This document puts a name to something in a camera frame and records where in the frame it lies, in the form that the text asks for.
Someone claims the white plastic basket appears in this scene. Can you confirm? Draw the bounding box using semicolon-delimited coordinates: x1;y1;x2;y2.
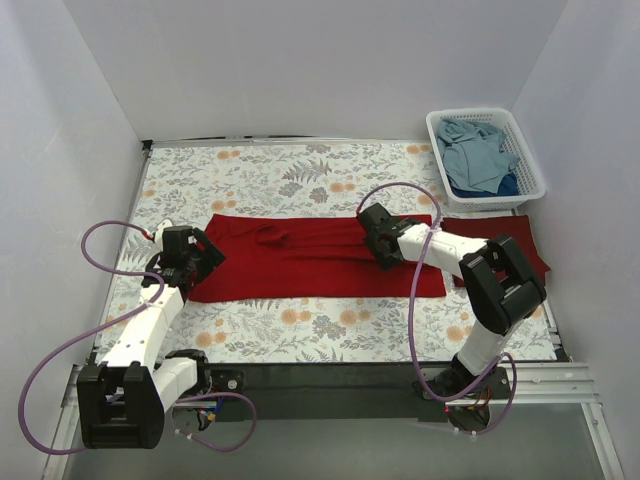
425;107;546;212

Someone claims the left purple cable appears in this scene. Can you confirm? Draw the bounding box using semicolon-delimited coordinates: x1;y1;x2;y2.
17;220;259;455

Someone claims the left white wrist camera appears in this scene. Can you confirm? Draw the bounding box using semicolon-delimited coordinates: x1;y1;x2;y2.
149;219;173;248

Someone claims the light blue t shirt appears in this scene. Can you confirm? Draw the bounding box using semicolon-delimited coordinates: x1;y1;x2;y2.
436;119;519;193

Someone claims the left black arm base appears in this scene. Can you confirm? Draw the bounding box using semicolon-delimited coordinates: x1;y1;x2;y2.
190;368;245;395

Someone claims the floral patterned table mat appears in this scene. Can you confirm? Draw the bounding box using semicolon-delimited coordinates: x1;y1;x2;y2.
94;141;559;365

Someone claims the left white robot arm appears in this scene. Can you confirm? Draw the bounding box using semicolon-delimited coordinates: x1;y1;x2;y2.
77;221;225;449

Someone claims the folded dark red t shirt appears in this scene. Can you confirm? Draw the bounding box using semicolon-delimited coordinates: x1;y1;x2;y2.
441;215;550;285

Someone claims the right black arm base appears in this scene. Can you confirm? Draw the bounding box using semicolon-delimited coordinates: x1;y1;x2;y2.
422;367;511;400

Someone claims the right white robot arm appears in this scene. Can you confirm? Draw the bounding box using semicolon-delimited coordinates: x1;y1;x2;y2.
356;203;547;402

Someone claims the aluminium frame rail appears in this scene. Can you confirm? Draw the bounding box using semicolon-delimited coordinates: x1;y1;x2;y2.
62;363;601;409

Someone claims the dark blue t shirt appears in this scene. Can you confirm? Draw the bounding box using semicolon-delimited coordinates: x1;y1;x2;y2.
451;173;519;198

